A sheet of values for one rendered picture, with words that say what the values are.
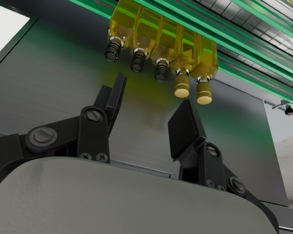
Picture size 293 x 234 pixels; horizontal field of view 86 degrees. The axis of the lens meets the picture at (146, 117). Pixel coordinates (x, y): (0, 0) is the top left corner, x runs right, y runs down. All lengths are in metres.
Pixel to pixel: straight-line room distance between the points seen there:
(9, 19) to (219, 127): 0.72
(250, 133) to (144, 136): 0.46
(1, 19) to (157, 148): 0.53
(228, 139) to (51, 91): 0.57
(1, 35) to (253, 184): 0.85
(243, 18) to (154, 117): 0.39
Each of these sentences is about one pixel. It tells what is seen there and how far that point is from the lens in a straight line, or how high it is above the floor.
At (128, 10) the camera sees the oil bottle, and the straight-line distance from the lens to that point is 0.45.
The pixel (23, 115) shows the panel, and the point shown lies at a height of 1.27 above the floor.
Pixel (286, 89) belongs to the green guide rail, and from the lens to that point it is 0.85.
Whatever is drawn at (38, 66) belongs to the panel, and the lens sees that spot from 0.49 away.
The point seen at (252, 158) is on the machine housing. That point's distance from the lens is 0.70.
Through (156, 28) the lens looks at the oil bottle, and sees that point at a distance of 0.44.
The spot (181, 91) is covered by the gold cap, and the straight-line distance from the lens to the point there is 0.37.
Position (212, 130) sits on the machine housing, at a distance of 0.60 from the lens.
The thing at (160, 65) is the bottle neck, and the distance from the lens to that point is 0.38.
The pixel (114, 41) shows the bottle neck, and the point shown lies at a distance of 0.37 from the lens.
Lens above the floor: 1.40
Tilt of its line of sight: 29 degrees down
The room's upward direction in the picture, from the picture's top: 170 degrees counter-clockwise
